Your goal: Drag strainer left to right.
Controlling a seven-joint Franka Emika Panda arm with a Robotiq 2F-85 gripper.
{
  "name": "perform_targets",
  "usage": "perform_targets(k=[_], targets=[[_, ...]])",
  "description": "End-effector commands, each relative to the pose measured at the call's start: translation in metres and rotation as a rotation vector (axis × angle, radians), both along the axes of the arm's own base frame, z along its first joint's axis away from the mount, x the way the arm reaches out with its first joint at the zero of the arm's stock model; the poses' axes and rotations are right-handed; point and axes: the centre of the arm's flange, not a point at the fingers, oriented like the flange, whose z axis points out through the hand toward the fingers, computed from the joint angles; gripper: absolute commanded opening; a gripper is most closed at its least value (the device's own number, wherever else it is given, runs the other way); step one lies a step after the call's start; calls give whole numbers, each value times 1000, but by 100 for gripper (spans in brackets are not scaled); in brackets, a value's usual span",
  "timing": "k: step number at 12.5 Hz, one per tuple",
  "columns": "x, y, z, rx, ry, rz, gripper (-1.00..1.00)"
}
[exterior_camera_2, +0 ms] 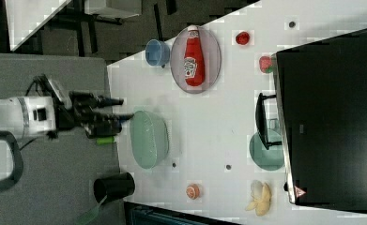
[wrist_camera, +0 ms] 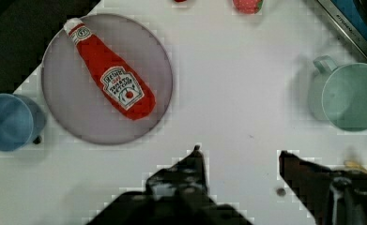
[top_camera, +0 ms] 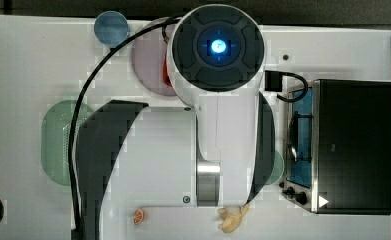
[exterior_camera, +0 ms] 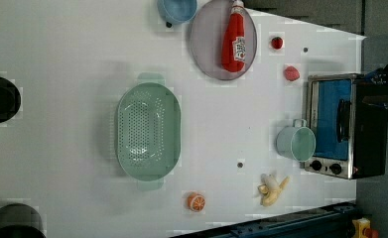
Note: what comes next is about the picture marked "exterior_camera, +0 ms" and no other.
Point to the green plastic strainer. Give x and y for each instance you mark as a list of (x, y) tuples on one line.
[(148, 131)]

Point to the grey round plate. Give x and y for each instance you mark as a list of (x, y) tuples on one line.
[(206, 37)]

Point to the orange half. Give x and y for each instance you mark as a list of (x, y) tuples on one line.
[(196, 202)]

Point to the red ketchup bottle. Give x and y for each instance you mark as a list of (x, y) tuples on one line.
[(233, 53)]

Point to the peeled banana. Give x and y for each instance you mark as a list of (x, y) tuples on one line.
[(271, 189)]

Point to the mint green mug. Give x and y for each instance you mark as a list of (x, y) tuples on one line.
[(296, 142)]

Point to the pink strawberry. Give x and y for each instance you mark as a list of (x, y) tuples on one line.
[(291, 73)]

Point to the blue bowl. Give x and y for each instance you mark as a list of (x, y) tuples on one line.
[(176, 12)]

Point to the red strawberry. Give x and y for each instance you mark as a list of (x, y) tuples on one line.
[(277, 43)]

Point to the toaster oven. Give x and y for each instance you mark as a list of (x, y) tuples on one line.
[(351, 132)]

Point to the yellow red clamp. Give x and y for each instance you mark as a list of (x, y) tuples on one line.
[(363, 229)]

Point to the black round base lower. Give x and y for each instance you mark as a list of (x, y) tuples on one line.
[(19, 220)]

